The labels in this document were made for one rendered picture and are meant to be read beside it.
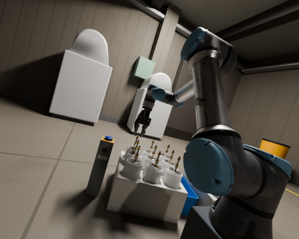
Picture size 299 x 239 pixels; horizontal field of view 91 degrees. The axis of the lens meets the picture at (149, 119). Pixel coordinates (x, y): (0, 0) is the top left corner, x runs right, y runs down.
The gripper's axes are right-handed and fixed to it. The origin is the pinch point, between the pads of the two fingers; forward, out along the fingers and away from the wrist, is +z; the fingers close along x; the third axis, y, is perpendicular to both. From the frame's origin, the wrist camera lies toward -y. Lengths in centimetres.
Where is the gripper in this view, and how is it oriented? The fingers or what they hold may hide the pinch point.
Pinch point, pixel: (138, 134)
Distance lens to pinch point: 103.6
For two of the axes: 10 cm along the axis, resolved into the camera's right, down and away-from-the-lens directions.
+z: -3.0, 9.5, 0.8
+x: 9.1, 2.6, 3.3
